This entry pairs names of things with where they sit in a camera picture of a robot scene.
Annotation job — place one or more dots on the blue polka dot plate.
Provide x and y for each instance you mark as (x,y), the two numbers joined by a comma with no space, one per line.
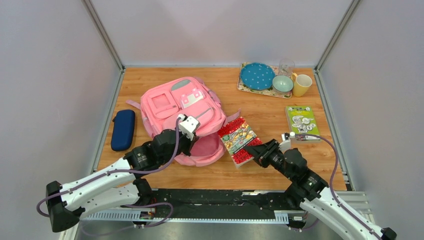
(257,76)

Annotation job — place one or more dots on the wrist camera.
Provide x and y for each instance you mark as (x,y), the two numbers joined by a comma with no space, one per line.
(188,125)
(286,141)

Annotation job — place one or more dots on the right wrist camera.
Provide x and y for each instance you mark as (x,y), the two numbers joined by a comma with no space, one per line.
(286,141)

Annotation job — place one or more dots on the green comic book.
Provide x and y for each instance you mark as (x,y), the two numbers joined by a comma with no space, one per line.
(301,120)

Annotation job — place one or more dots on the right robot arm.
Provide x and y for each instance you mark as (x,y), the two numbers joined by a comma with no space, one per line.
(313,194)

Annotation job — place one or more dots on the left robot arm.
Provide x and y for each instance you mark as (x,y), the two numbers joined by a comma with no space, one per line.
(120,184)

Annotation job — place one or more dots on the clear drinking glass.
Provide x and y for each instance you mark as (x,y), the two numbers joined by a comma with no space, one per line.
(286,67)

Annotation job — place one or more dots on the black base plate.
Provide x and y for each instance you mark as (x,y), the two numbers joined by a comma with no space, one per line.
(220,204)

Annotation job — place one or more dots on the red-bordered comic book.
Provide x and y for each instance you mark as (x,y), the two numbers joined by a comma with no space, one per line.
(235,135)

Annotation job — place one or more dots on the patterned serving tray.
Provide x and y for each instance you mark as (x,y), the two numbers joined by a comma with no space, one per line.
(268,92)

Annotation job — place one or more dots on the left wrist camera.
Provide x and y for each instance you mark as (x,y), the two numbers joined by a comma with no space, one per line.
(188,125)

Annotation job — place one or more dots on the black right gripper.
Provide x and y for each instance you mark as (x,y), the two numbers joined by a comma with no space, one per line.
(262,152)

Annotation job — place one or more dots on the blue zippered pencil case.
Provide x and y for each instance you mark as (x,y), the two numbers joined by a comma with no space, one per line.
(123,130)

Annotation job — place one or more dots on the pink student backpack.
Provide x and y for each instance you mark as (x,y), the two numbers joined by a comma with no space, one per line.
(160,106)

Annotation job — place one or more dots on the yellow mug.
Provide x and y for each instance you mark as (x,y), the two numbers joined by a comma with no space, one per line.
(301,84)

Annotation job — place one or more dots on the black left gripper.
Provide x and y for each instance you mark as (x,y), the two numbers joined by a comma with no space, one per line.
(190,143)

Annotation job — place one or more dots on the light green bowl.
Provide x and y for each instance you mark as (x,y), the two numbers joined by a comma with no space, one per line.
(282,83)

